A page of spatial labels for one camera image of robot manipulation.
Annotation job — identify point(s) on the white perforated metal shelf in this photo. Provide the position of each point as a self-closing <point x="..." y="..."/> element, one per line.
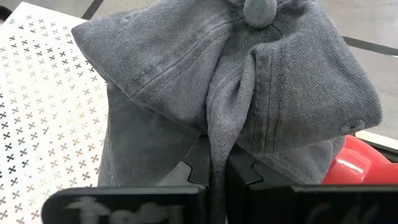
<point x="37" y="109"/>

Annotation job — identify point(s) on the red desk lamp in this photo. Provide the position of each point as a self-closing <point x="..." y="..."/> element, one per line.
<point x="351" y="165"/>

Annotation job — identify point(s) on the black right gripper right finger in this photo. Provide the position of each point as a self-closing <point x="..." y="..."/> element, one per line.
<point x="311" y="205"/>

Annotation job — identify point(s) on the grey denim cap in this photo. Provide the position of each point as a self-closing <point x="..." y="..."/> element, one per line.
<point x="174" y="62"/>

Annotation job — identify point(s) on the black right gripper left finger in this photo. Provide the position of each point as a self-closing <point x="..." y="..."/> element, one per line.
<point x="130" y="205"/>

